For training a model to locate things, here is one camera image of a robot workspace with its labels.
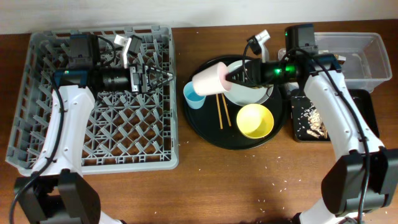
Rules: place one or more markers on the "pink plastic cup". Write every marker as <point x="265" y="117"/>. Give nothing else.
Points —
<point x="212" y="80"/>

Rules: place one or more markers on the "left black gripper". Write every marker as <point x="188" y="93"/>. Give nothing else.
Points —
<point x="143" y="85"/>

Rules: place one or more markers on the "clear plastic waste bin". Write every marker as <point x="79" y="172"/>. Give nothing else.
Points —
<point x="367" y="63"/>

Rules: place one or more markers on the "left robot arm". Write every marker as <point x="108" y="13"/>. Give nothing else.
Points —
<point x="56" y="191"/>

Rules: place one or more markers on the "round black serving tray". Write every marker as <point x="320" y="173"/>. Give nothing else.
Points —
<point x="205" y="121"/>

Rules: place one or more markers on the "grey round plate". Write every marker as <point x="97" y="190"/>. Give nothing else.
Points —
<point x="242" y="95"/>

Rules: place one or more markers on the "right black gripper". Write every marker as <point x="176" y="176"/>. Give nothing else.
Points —
<point x="257" y="77"/>

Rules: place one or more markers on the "gold snack wrapper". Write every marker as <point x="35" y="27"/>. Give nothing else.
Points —
<point x="338" y="57"/>

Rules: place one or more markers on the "black rectangular waste tray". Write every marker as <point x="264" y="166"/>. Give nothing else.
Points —
<point x="362" y="100"/>

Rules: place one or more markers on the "yellow plastic bowl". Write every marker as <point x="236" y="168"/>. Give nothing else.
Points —
<point x="255" y="121"/>

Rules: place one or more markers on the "grey plastic dishwasher rack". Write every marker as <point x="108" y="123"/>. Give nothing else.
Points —
<point x="125" y="132"/>

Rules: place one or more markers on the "peanut shells and rice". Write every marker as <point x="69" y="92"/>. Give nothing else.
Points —
<point x="311" y="122"/>

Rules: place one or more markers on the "wooden chopstick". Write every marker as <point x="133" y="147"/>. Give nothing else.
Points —
<point x="226" y="110"/>
<point x="219" y="111"/>

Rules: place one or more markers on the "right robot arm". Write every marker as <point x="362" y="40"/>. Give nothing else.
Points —
<point x="364" y="177"/>

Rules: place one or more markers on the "blue plastic cup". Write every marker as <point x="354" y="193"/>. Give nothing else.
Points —
<point x="192" y="98"/>

